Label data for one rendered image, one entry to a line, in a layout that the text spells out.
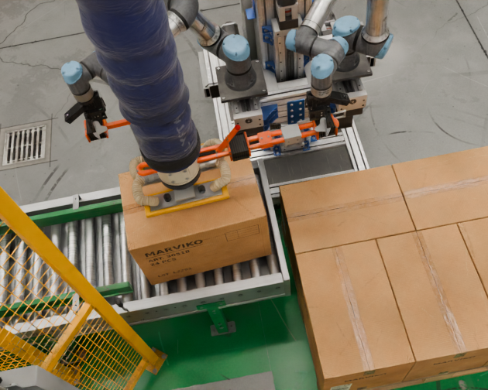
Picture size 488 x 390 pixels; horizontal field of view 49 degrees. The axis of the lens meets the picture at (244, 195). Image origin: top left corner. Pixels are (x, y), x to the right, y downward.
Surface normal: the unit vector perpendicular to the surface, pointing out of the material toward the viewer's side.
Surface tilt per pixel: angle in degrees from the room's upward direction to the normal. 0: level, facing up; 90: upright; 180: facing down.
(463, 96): 0
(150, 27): 82
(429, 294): 0
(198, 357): 0
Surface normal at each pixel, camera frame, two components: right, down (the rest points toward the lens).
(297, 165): -0.10, -0.51
